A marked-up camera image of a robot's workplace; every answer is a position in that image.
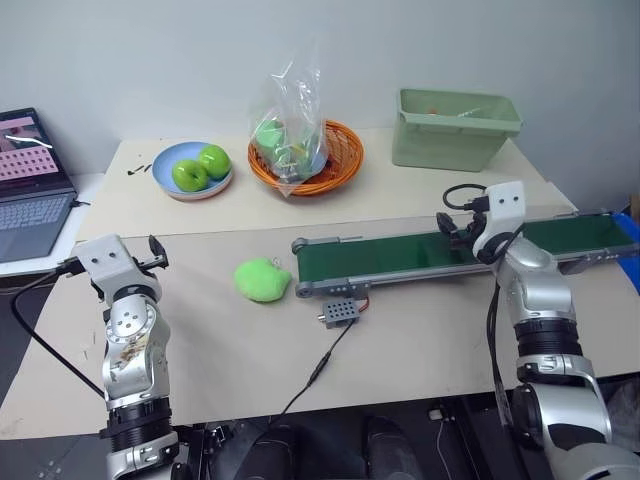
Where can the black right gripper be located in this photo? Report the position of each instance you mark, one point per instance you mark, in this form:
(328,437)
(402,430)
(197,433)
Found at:
(475,227)

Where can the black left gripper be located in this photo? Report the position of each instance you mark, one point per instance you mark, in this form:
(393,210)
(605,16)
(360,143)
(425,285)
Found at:
(144,270)

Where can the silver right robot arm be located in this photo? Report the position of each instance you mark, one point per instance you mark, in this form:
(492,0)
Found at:
(537,300)

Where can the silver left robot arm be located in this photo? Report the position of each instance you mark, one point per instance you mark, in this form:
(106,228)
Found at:
(135,350)

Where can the green conveyor belt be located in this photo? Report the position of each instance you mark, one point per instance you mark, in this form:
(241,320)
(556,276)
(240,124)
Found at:
(380,257)

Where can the green apple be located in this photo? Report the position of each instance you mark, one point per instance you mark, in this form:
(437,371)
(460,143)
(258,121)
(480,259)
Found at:
(190,175)
(215,160)

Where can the light blue plate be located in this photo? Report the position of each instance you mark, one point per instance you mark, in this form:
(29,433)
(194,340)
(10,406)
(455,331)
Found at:
(167,167)

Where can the pale green plastic bin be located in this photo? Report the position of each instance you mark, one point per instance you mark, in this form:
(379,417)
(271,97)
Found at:
(450,140)

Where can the green plush toy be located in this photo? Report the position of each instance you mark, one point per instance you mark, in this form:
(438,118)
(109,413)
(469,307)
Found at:
(262,280)

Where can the orange woven basket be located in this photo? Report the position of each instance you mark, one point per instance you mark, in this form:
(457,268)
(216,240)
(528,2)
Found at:
(345,145)

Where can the grey perforated control box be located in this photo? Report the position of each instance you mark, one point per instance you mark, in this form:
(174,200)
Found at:
(339,314)

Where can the grey laptop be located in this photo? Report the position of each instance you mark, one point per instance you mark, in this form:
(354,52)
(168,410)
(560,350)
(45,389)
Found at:
(25,200)

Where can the clear plastic bag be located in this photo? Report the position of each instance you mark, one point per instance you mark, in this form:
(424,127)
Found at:
(290,125)

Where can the dark rounded shape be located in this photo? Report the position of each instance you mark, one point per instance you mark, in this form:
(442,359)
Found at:
(280,455)

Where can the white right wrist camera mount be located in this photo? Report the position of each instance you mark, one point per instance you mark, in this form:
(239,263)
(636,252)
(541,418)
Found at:
(502,210)

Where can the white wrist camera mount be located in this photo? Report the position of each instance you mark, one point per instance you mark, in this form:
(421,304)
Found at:
(102,260)
(502,210)

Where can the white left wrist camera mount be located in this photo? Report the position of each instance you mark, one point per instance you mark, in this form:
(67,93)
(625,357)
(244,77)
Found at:
(102,260)

